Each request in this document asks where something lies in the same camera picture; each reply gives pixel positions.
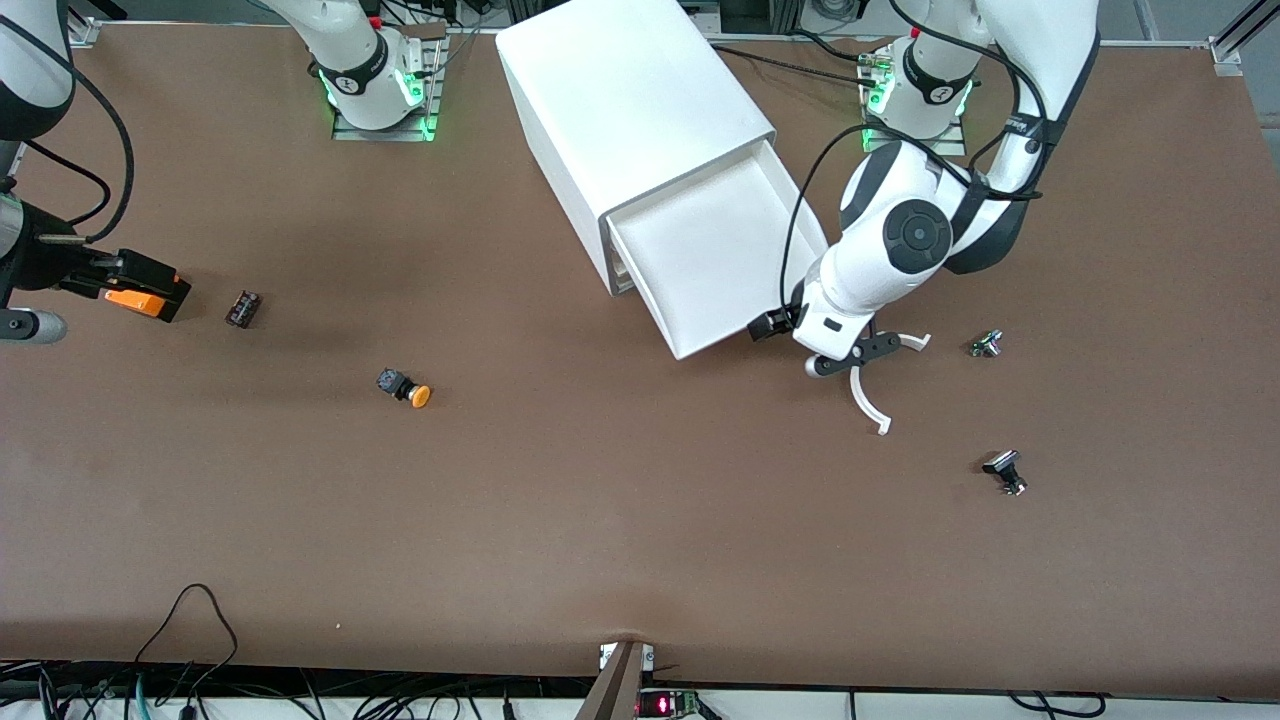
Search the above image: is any black switch with white face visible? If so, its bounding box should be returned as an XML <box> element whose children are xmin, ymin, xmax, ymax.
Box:
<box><xmin>981</xmin><ymin>449</ymin><xmax>1030</xmax><ymax>499</ymax></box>

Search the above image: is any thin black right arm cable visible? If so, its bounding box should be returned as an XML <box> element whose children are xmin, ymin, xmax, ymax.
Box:
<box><xmin>22</xmin><ymin>137</ymin><xmax>111</xmax><ymax>229</ymax></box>

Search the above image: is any black cable on table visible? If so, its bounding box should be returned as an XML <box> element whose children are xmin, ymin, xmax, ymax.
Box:
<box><xmin>705</xmin><ymin>40</ymin><xmax>881</xmax><ymax>91</ymax></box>

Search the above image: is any orange push button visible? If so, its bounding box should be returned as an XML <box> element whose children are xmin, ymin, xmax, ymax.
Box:
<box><xmin>376</xmin><ymin>367</ymin><xmax>434</xmax><ymax>410</ymax></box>

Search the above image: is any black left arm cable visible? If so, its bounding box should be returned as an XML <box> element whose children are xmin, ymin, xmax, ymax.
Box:
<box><xmin>780</xmin><ymin>0</ymin><xmax>1051</xmax><ymax>311</ymax></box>

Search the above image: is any brown metal post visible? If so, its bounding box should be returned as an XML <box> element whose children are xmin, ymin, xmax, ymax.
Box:
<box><xmin>575</xmin><ymin>640</ymin><xmax>657</xmax><ymax>720</ymax></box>

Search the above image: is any black looped cable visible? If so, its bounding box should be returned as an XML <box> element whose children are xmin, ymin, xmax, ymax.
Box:
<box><xmin>133</xmin><ymin>583</ymin><xmax>240</xmax><ymax>693</ymax></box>

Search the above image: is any white half-ring bracket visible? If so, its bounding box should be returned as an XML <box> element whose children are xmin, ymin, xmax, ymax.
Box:
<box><xmin>850</xmin><ymin>333</ymin><xmax>933</xmax><ymax>437</ymax></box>

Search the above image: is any orange box with hole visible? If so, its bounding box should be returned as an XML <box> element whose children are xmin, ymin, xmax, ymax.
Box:
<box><xmin>103</xmin><ymin>280</ymin><xmax>192</xmax><ymax>324</ymax></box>

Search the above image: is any black box red display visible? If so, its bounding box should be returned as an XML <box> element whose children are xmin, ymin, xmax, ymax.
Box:
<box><xmin>638</xmin><ymin>688</ymin><xmax>703</xmax><ymax>720</ymax></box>

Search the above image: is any white drawer cabinet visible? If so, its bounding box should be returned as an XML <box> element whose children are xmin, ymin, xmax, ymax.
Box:
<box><xmin>495</xmin><ymin>0</ymin><xmax>778</xmax><ymax>298</ymax></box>

